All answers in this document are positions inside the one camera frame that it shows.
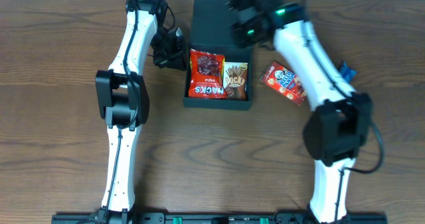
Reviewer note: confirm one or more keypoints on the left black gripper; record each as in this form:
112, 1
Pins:
178, 58

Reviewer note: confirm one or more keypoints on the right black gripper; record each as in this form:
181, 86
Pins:
242, 12

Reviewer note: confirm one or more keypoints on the red dried fruit bag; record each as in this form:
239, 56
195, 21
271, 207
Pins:
206, 75

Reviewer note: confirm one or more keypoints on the Pocky chocolate stick box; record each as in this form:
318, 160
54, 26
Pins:
234, 80

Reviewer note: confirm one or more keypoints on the red Hello Panda box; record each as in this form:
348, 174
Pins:
284, 81

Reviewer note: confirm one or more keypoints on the blue cookie roll pack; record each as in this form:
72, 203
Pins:
347, 72

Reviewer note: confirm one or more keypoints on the yellow candy bag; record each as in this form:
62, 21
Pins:
190, 61

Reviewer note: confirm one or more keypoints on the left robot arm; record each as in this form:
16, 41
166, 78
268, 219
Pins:
123, 99

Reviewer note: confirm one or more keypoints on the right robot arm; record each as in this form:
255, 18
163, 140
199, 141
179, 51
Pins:
341, 117

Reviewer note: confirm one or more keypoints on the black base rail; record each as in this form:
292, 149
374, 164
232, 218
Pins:
179, 218

